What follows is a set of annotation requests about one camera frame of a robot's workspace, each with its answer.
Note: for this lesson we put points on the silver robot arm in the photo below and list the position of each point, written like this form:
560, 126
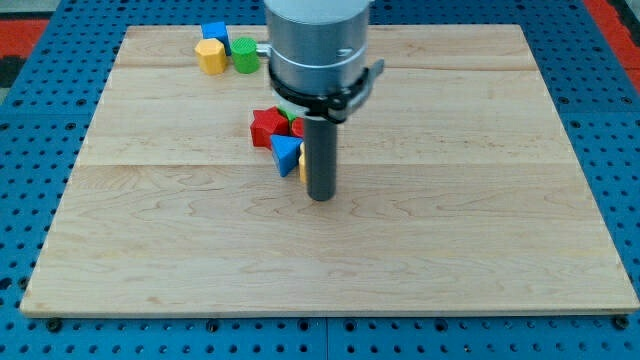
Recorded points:
318, 47

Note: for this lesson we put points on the yellow hexagon block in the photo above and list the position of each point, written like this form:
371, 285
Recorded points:
211, 56

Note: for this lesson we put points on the yellow block behind rod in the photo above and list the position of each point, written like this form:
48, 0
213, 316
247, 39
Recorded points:
302, 164

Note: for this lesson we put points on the blue triangle block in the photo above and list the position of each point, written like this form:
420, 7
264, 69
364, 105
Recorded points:
285, 152

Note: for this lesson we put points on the dark grey cylindrical pointer rod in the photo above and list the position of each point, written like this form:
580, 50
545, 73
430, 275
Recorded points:
320, 140

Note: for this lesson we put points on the red round block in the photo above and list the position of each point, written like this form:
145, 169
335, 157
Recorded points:
297, 127

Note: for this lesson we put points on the green block behind star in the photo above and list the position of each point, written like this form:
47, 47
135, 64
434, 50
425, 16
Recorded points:
290, 116

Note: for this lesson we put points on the red star block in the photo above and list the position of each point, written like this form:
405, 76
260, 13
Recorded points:
267, 122

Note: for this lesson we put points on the light wooden board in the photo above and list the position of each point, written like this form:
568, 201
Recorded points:
458, 194

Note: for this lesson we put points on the green cylinder block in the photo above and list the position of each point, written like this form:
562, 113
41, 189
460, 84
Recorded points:
244, 55

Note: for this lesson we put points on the blue cube block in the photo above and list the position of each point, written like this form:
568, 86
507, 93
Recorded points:
217, 30

